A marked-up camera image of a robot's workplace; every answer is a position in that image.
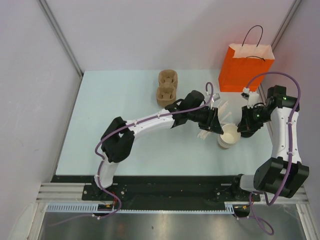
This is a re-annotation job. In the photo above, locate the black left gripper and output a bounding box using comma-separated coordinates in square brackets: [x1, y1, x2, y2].
[187, 106, 223, 135]

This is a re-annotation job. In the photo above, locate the brown pulp cup carrier stack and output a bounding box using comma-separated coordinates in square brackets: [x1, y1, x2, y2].
[156, 69, 178, 108]

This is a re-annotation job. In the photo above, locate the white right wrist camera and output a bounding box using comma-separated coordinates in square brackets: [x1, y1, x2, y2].
[241, 87, 260, 109]

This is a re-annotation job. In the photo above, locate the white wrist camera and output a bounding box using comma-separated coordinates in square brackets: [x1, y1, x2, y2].
[241, 87, 260, 109]
[210, 93, 221, 105]

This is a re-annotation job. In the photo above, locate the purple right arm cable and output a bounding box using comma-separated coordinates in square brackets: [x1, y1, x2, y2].
[246, 71, 301, 236]

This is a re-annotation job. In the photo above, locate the white wrapped straw pile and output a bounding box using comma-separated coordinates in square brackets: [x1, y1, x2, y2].
[197, 100, 232, 140]

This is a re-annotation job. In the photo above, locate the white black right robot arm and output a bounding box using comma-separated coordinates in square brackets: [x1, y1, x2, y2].
[230, 85, 310, 201]

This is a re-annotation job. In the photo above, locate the aluminium frame rail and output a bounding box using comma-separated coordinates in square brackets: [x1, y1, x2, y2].
[36, 183, 85, 203]

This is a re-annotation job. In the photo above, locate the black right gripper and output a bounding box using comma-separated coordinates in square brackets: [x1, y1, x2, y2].
[237, 104, 272, 132]

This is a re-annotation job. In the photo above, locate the white slotted cable duct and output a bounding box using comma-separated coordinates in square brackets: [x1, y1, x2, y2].
[46, 202, 116, 213]

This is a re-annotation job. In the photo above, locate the stack of paper cups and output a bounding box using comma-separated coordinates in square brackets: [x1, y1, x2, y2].
[217, 123, 241, 149]

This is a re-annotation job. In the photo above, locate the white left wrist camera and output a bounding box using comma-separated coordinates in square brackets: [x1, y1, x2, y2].
[210, 93, 221, 105]

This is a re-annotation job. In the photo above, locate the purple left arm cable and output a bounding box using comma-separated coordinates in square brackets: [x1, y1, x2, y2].
[47, 82, 216, 227]

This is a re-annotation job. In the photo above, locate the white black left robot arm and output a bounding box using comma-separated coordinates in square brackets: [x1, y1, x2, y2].
[93, 90, 224, 200]

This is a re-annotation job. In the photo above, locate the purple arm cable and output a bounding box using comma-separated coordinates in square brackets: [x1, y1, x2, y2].
[47, 82, 216, 227]
[246, 71, 301, 236]

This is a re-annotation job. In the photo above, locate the orange paper gift bag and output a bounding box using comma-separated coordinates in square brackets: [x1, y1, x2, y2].
[218, 40, 275, 92]

